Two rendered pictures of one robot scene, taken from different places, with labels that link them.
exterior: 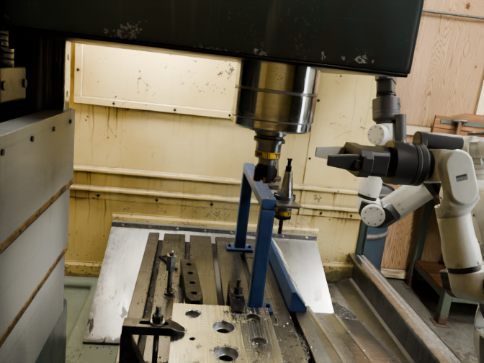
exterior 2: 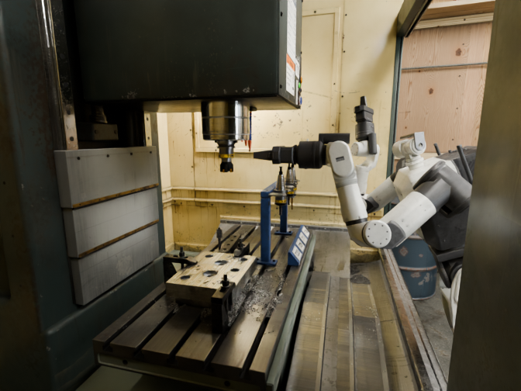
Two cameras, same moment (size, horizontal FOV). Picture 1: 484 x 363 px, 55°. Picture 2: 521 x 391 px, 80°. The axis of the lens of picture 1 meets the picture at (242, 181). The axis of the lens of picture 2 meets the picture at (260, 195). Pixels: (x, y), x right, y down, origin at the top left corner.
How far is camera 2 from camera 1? 56 cm
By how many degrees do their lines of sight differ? 22
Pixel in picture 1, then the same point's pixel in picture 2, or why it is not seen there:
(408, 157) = (305, 149)
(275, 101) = (212, 122)
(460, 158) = (339, 146)
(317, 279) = (343, 256)
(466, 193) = (343, 168)
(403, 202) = (379, 195)
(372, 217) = not seen: hidden behind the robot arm
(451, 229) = (341, 195)
